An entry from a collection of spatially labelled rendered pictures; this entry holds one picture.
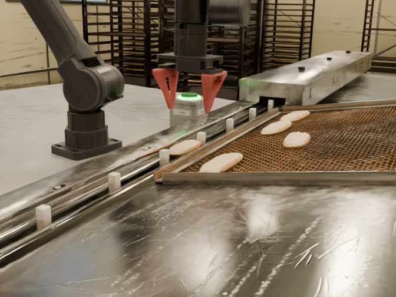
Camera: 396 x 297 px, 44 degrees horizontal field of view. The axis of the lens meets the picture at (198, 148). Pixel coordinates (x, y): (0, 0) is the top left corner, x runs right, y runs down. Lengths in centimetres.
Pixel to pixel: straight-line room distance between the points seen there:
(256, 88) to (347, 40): 662
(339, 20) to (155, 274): 762
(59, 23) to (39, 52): 591
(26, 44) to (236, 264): 641
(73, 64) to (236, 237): 59
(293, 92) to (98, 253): 93
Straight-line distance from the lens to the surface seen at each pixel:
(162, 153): 81
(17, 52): 661
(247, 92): 132
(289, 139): 71
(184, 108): 113
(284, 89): 129
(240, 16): 81
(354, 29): 788
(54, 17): 97
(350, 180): 52
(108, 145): 98
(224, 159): 63
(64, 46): 95
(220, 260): 37
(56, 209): 64
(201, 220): 46
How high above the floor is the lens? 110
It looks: 16 degrees down
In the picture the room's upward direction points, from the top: 1 degrees clockwise
